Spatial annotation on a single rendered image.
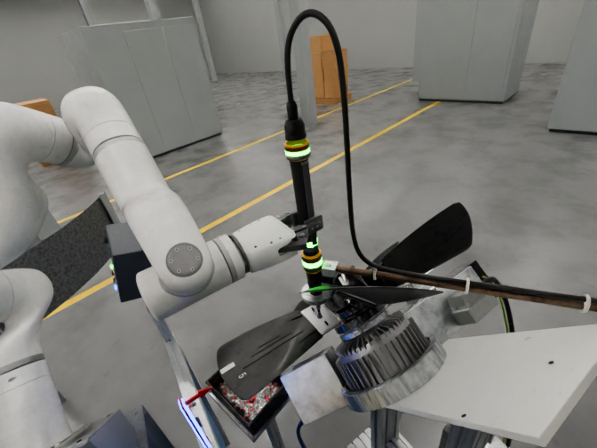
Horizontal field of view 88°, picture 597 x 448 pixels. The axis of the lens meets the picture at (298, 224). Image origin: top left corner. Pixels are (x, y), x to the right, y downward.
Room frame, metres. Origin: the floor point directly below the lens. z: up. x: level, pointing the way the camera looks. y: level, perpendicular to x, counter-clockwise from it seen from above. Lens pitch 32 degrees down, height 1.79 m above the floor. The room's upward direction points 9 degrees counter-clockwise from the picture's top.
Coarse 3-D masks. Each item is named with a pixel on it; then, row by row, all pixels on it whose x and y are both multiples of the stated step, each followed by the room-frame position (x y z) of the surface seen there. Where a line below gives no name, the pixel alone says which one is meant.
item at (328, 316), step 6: (312, 306) 0.57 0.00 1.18; (324, 306) 0.56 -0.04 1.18; (306, 312) 0.55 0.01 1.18; (312, 312) 0.54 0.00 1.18; (324, 312) 0.54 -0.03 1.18; (330, 312) 0.53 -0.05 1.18; (312, 318) 0.52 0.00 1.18; (324, 318) 0.52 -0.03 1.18; (330, 318) 0.52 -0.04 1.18; (336, 318) 0.51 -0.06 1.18; (318, 324) 0.50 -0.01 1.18; (324, 324) 0.50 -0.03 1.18; (330, 324) 0.50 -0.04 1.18; (336, 324) 0.50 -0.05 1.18; (318, 330) 0.49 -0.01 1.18; (324, 330) 0.49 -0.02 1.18
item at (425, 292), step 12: (312, 288) 0.38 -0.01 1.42; (324, 288) 0.36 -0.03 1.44; (336, 288) 0.35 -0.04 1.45; (348, 288) 0.34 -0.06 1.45; (360, 288) 0.34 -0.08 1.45; (372, 288) 0.34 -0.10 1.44; (384, 288) 0.34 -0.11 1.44; (396, 288) 0.34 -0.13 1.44; (408, 288) 0.33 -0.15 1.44; (420, 288) 0.34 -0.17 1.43; (372, 300) 0.47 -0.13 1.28; (384, 300) 0.43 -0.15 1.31; (396, 300) 0.41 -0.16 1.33; (408, 300) 0.39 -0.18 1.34
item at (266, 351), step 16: (272, 320) 0.54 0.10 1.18; (288, 320) 0.53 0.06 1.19; (304, 320) 0.52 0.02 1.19; (240, 336) 0.52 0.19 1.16; (256, 336) 0.50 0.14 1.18; (272, 336) 0.48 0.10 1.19; (288, 336) 0.48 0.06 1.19; (304, 336) 0.47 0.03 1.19; (320, 336) 0.47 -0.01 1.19; (224, 352) 0.48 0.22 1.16; (240, 352) 0.46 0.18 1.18; (256, 352) 0.45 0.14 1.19; (272, 352) 0.44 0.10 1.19; (288, 352) 0.43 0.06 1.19; (304, 352) 0.43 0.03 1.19; (240, 368) 0.41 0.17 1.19; (256, 368) 0.40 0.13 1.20; (272, 368) 0.40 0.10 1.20; (240, 384) 0.37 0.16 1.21; (256, 384) 0.36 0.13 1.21
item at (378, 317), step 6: (384, 312) 0.51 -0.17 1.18; (372, 318) 0.50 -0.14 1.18; (378, 318) 0.49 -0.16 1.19; (366, 324) 0.48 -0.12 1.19; (372, 324) 0.48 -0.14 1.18; (354, 330) 0.49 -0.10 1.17; (360, 330) 0.48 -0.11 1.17; (366, 330) 0.47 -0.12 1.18; (342, 336) 0.49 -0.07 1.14; (348, 336) 0.48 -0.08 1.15; (354, 336) 0.47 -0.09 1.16
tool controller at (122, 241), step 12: (108, 228) 1.02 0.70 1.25; (120, 228) 1.03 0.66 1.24; (108, 240) 0.94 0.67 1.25; (120, 240) 0.94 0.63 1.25; (132, 240) 0.94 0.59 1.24; (120, 252) 0.85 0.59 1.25; (132, 252) 0.86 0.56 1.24; (144, 252) 0.88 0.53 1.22; (120, 264) 0.84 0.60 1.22; (132, 264) 0.85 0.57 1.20; (144, 264) 0.87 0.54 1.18; (120, 276) 0.83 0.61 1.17; (132, 276) 0.84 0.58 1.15; (120, 288) 0.82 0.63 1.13; (132, 288) 0.84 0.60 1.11; (120, 300) 0.81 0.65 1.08
